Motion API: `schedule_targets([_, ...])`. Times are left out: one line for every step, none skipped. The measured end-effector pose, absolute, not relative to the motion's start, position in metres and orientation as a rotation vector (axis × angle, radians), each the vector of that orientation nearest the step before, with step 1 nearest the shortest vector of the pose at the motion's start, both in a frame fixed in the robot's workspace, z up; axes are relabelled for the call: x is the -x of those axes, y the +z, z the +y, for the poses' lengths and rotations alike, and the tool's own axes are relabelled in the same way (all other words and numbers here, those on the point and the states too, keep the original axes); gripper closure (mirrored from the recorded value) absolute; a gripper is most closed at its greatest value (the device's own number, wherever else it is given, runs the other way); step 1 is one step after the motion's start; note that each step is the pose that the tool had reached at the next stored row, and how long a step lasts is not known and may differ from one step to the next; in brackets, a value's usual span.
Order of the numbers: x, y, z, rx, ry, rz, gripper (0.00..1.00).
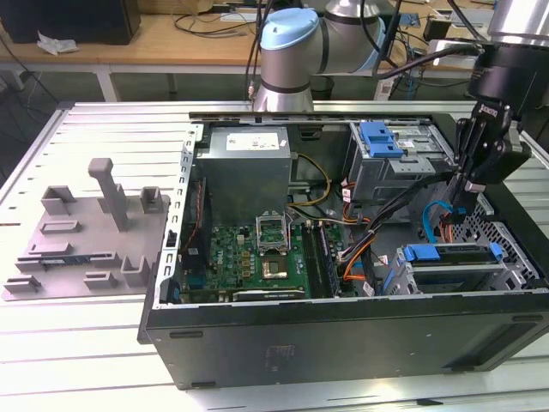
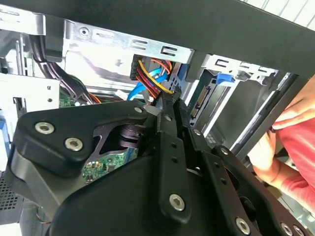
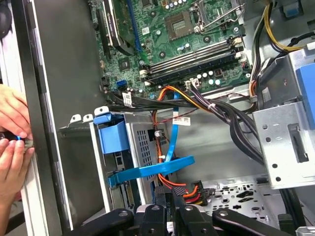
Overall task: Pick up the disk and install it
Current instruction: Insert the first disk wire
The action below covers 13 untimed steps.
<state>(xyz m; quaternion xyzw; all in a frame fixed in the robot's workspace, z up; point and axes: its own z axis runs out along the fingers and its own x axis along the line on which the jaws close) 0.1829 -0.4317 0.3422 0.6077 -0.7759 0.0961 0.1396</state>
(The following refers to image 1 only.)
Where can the wooden desk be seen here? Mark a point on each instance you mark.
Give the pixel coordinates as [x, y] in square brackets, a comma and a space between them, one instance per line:
[171, 47]

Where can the grey disk bay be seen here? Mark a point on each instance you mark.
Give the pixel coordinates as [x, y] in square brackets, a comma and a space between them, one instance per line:
[454, 269]

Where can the large black computer box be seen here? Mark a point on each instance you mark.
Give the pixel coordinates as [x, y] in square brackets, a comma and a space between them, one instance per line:
[86, 21]

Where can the green motherboard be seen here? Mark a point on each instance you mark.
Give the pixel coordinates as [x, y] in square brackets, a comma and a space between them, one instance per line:
[231, 257]

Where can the black case fan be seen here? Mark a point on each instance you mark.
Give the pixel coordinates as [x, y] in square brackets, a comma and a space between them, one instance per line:
[199, 232]

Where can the CPU socket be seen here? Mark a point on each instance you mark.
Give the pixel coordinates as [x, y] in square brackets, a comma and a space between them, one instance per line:
[274, 268]

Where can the black expansion slot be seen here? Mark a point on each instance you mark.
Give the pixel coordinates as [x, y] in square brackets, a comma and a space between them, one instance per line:
[270, 295]

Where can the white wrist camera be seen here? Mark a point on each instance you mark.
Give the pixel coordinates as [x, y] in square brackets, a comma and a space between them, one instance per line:
[450, 51]

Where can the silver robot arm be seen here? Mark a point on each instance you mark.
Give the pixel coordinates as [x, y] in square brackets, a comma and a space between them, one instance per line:
[296, 60]

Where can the flat white box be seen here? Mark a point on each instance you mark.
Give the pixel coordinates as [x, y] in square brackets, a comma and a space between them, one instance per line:
[469, 19]

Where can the green RAM stick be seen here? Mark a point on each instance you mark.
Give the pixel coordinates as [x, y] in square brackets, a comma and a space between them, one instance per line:
[64, 261]
[331, 266]

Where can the blue drive latch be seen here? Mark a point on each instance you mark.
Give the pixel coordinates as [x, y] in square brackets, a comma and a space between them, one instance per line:
[379, 143]

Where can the grey power supply unit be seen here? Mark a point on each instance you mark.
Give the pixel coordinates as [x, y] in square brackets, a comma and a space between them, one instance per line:
[240, 180]

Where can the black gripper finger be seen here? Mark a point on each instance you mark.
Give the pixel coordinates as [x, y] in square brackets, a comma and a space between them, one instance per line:
[461, 195]

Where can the grey parts rack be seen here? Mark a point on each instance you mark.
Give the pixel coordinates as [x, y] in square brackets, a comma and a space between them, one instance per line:
[103, 249]

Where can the grey optical drive cage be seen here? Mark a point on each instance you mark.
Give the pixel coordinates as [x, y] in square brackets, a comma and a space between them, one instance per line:
[377, 176]

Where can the small black container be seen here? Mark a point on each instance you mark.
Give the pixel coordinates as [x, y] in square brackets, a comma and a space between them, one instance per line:
[437, 30]

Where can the hard disk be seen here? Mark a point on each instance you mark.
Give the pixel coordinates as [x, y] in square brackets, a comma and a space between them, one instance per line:
[422, 252]

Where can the crumpled white paper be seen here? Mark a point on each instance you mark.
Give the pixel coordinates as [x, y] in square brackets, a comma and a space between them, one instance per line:
[56, 43]

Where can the black PC case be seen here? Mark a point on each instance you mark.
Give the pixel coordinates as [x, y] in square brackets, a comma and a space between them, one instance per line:
[343, 343]

